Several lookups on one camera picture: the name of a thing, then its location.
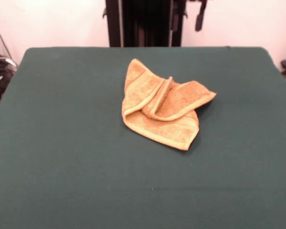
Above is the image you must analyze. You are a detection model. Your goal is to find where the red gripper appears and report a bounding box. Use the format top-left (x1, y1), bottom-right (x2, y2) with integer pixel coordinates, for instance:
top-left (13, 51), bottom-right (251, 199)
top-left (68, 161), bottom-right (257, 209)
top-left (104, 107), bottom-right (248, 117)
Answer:
top-left (194, 0), bottom-right (208, 32)

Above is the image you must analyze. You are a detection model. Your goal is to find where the orange-tan terry towel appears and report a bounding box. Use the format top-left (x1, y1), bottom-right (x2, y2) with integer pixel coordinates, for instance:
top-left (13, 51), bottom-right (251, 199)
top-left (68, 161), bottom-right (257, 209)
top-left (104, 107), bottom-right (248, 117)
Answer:
top-left (121, 59), bottom-right (217, 151)

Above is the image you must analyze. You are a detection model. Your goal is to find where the dark green table cloth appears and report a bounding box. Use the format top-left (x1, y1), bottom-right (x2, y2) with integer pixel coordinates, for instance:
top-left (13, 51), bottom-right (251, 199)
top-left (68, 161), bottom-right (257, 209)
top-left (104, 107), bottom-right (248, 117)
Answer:
top-left (0, 46), bottom-right (286, 229)

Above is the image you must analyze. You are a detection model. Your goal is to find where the grey-white cable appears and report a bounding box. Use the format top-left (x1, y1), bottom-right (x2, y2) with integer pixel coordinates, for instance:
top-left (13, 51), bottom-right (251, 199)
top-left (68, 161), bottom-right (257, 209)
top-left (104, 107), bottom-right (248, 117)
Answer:
top-left (0, 56), bottom-right (18, 70)

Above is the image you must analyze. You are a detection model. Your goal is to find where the black cable bundle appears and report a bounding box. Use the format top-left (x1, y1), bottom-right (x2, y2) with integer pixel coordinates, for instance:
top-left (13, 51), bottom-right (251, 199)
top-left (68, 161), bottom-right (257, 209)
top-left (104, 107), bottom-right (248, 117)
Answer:
top-left (0, 61), bottom-right (16, 104)

